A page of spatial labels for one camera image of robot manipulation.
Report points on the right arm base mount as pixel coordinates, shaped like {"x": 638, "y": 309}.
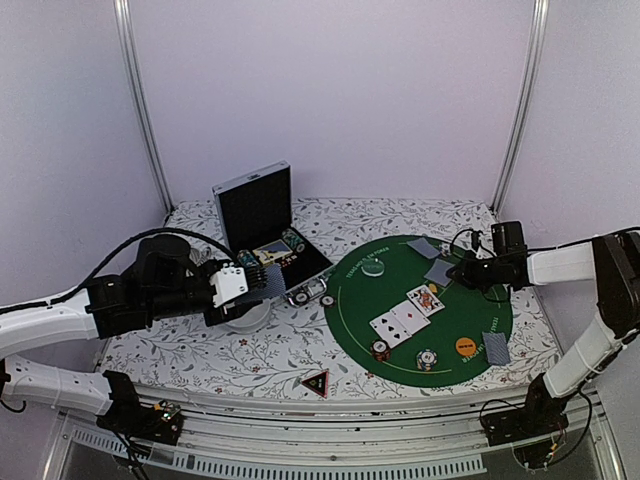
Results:
{"x": 504, "y": 423}

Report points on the face-up spades card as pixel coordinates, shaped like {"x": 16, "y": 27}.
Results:
{"x": 389, "y": 329}

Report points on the face-up face card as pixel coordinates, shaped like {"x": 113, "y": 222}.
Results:
{"x": 425, "y": 300}

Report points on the aluminium frame post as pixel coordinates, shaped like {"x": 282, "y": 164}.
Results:
{"x": 531, "y": 68}
{"x": 124, "y": 25}

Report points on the round green poker mat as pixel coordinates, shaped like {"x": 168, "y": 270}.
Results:
{"x": 359, "y": 299}

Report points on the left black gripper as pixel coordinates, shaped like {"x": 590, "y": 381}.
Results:
{"x": 228, "y": 314}

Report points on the black red chip stack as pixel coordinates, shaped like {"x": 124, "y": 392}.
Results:
{"x": 380, "y": 351}

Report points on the red black triangle card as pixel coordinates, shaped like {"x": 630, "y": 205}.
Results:
{"x": 318, "y": 383}

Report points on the face-up diamond card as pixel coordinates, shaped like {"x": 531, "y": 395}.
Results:
{"x": 410, "y": 317}

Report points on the right poker chip stack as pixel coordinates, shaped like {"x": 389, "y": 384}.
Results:
{"x": 293, "y": 240}

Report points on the boxed playing card deck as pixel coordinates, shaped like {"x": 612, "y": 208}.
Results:
{"x": 271, "y": 252}

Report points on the floral tablecloth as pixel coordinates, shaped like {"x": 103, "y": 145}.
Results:
{"x": 183, "y": 355}

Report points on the orange big blind button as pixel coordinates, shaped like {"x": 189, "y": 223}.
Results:
{"x": 465, "y": 346}

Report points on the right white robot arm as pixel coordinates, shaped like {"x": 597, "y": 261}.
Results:
{"x": 600, "y": 273}

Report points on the left poker chip stack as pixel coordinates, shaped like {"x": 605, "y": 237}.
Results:
{"x": 247, "y": 259}

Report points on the white ceramic bowl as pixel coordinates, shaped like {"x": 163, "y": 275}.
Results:
{"x": 254, "y": 319}

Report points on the clear acrylic dealer button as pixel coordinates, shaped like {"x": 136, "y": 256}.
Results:
{"x": 373, "y": 267}

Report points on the dealt blue checkered cards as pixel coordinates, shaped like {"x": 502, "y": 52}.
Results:
{"x": 496, "y": 348}

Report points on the poker chip stack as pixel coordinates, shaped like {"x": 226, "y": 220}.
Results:
{"x": 293, "y": 240}
{"x": 247, "y": 259}

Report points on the right aluminium frame post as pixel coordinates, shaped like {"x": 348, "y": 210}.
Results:
{"x": 531, "y": 68}

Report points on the black red 100 chip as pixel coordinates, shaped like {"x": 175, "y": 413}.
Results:
{"x": 327, "y": 301}

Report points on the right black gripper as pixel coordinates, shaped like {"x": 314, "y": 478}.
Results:
{"x": 463, "y": 275}

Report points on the left aluminium frame post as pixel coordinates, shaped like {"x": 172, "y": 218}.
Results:
{"x": 124, "y": 25}

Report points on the face-down community card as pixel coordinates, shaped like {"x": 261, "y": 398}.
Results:
{"x": 437, "y": 274}

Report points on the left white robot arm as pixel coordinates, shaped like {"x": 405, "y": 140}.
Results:
{"x": 150, "y": 276}

